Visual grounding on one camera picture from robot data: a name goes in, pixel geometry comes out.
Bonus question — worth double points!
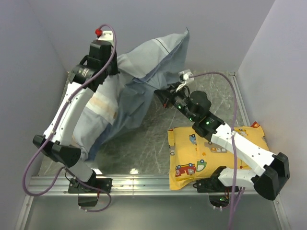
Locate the right side aluminium rail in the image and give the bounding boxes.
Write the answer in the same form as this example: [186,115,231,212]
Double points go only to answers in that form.
[229,72,251,126]

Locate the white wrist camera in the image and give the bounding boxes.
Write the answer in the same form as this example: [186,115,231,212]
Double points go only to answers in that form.
[95,28,114,45]
[176,69,194,92]

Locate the blue striped pillowcase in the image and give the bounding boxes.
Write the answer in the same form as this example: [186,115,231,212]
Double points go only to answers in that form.
[72,30,190,161]

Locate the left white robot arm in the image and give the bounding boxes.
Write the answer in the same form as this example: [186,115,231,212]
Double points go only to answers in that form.
[33,39,119,193]

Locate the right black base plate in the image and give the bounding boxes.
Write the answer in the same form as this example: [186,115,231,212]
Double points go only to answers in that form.
[192,178,232,210]

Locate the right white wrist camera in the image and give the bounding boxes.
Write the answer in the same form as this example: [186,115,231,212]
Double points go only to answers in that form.
[176,69,194,92]

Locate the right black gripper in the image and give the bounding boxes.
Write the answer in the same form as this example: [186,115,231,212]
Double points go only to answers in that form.
[155,81,197,122]

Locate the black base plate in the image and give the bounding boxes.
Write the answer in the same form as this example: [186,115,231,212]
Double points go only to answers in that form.
[192,178,232,210]
[67,178,113,207]

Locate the aluminium mounting rail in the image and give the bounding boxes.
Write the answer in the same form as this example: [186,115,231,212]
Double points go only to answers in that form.
[26,174,280,196]

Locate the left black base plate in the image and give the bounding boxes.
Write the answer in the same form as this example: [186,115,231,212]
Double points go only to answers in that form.
[67,178,113,207]

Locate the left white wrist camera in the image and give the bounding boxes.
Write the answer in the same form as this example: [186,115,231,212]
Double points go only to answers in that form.
[95,28,114,45]

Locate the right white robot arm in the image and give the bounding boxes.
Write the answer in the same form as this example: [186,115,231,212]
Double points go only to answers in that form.
[154,84,290,201]

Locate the yellow cartoon car pillow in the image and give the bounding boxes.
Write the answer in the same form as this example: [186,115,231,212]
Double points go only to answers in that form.
[168,125,269,190]

